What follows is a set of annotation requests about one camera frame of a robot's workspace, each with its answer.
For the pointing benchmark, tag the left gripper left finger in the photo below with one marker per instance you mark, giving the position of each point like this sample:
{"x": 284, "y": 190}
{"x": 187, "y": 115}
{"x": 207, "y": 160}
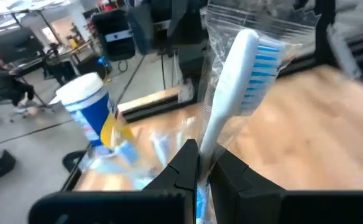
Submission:
{"x": 113, "y": 208}

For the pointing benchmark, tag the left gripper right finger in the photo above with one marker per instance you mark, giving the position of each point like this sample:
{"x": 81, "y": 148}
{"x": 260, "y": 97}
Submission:
{"x": 278, "y": 208}

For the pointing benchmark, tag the blue white toothbrush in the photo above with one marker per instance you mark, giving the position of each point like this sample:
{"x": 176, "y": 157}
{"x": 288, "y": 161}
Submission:
{"x": 231, "y": 87}

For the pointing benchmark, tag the Lysol wipes canister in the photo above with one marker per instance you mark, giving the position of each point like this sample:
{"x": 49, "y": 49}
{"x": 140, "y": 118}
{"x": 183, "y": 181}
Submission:
{"x": 88, "y": 105}

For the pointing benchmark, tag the person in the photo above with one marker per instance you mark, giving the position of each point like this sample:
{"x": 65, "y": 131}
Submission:
{"x": 7, "y": 84}

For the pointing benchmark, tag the black computer tower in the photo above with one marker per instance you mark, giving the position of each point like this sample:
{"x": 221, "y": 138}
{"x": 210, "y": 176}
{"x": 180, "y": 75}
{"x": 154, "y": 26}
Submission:
{"x": 114, "y": 34}

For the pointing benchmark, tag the black computer monitor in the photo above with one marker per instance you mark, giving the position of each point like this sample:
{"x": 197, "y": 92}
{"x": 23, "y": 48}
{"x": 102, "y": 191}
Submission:
{"x": 13, "y": 45}

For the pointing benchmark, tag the black corner bracket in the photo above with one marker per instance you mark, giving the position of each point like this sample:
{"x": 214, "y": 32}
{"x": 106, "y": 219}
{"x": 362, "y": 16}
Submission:
{"x": 74, "y": 160}

